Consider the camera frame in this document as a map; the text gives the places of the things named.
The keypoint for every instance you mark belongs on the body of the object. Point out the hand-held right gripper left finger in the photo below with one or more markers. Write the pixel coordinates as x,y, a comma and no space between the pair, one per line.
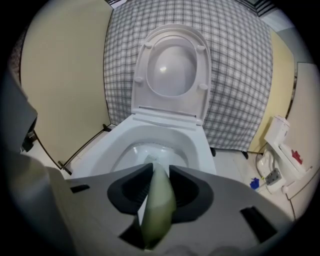
100,212

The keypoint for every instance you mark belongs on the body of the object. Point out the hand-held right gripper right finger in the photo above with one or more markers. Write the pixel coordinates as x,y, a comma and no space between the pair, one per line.
225,212

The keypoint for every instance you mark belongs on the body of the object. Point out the green toilet brush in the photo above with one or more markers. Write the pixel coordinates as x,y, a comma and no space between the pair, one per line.
160,200

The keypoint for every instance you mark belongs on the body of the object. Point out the blue crumpled cloth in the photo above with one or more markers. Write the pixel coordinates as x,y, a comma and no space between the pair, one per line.
255,183

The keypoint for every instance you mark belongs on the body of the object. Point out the black panel foot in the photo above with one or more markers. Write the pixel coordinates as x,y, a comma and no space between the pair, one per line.
107,128
65,168
213,151
246,155

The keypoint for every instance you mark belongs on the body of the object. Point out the grey perforated block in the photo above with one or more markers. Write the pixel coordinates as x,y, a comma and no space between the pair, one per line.
273,176

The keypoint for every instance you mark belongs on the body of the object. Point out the red cloth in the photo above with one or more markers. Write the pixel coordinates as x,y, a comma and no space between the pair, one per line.
297,157

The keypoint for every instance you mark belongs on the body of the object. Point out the thin white stick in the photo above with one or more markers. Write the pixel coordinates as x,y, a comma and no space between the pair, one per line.
308,169

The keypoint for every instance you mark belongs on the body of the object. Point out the yellow partition panel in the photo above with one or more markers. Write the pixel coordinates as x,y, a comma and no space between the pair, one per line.
277,100

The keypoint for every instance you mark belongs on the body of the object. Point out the off-white partition panel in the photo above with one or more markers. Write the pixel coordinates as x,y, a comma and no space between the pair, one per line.
305,112

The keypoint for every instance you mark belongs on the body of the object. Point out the grey plaid cloth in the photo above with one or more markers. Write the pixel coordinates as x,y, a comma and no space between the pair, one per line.
237,75

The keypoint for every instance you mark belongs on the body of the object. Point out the large cream partition panel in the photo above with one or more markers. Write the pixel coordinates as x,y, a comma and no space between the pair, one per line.
67,75

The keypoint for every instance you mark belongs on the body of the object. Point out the black railing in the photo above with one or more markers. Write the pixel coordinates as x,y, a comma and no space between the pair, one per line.
265,6

